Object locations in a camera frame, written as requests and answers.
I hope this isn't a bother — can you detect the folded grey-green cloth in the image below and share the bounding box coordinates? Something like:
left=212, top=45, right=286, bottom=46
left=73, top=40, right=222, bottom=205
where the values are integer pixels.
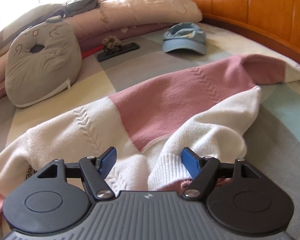
left=65, top=0, right=102, bottom=17

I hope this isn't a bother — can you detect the grey pillow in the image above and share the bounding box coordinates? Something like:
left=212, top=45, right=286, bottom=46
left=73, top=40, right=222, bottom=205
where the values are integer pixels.
left=0, top=4, right=65, bottom=49

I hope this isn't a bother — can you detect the pink floral folded quilt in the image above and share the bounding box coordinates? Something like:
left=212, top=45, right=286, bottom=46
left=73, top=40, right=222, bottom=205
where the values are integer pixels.
left=0, top=0, right=203, bottom=90

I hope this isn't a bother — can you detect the black phone with flower holder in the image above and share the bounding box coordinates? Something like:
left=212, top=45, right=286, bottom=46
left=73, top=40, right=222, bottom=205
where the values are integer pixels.
left=97, top=35, right=140, bottom=62

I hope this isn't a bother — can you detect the red object under quilt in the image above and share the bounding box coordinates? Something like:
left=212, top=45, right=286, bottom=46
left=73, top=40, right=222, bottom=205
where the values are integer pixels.
left=82, top=45, right=103, bottom=59

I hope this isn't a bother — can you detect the blue baseball cap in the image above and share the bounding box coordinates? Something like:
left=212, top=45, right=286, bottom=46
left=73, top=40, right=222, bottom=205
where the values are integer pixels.
left=162, top=22, right=207, bottom=55

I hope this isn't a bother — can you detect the pink and white sweater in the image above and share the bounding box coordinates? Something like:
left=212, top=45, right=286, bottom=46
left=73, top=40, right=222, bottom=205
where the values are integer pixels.
left=0, top=55, right=286, bottom=223

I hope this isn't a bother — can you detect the grey cat face cushion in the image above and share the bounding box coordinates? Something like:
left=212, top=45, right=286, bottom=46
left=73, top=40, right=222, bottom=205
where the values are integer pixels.
left=5, top=16, right=82, bottom=108

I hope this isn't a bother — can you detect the wooden headboard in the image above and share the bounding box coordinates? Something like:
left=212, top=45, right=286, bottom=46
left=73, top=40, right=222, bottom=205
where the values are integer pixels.
left=193, top=0, right=300, bottom=64

